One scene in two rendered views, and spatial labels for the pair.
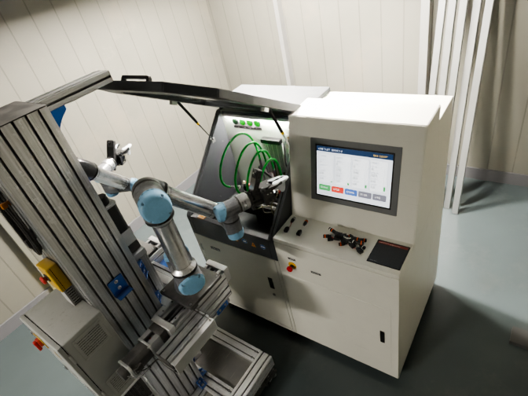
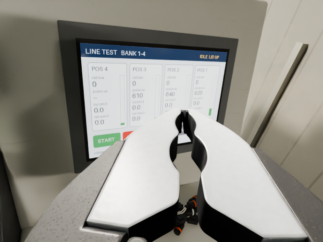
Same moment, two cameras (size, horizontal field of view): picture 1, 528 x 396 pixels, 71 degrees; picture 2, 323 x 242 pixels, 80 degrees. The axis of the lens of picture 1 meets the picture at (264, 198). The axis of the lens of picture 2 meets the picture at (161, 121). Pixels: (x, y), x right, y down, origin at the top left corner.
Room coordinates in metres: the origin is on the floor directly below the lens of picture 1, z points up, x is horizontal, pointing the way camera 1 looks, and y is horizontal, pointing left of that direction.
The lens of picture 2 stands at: (1.37, -0.01, 1.52)
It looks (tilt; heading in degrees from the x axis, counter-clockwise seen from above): 32 degrees down; 288
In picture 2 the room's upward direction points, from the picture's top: 11 degrees clockwise
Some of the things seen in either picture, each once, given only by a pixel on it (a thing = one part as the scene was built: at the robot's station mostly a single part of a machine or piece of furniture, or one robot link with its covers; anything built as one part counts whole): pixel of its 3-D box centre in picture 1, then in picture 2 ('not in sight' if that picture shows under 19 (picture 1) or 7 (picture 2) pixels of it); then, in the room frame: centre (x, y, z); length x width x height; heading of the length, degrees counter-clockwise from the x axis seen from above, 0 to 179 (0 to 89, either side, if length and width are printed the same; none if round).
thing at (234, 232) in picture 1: (232, 225); not in sight; (1.30, 0.17, 1.34); 0.11 x 0.08 x 0.11; 21
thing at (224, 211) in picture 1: (227, 210); not in sight; (1.29, 0.16, 1.43); 0.11 x 0.08 x 0.09; 111
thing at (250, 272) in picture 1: (245, 280); not in sight; (1.80, 0.27, 0.44); 0.65 x 0.02 x 0.68; 48
